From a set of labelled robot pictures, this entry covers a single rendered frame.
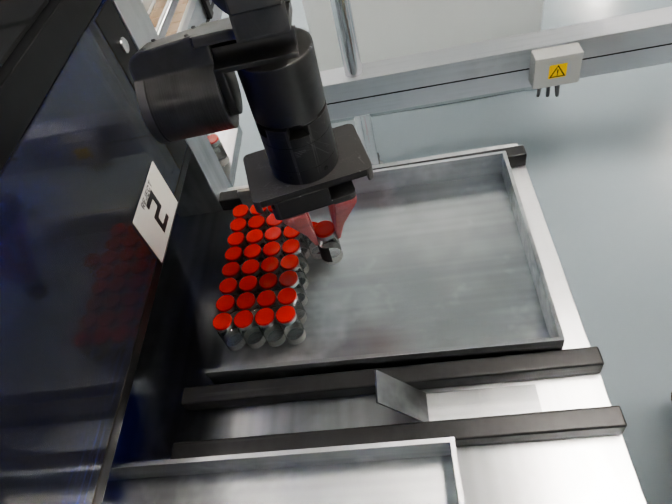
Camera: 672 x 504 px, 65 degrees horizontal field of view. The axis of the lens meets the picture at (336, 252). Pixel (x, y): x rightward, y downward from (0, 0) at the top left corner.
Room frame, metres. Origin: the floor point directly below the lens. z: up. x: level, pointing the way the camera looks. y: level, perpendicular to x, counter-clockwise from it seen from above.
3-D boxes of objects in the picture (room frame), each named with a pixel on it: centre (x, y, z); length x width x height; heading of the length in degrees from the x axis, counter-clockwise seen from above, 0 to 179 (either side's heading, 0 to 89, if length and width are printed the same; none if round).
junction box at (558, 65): (1.13, -0.70, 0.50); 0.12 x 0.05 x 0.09; 77
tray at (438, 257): (0.37, -0.04, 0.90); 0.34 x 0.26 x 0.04; 77
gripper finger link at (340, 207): (0.35, 0.01, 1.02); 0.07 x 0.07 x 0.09; 1
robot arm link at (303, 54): (0.35, 0.01, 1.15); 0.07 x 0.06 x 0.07; 83
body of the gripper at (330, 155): (0.35, 0.00, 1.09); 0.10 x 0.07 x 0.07; 91
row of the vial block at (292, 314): (0.39, 0.05, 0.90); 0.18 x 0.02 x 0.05; 166
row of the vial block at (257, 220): (0.40, 0.09, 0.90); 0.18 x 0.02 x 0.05; 167
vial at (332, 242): (0.35, 0.00, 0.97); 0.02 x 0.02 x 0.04
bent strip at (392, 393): (0.19, -0.07, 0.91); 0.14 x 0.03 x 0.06; 77
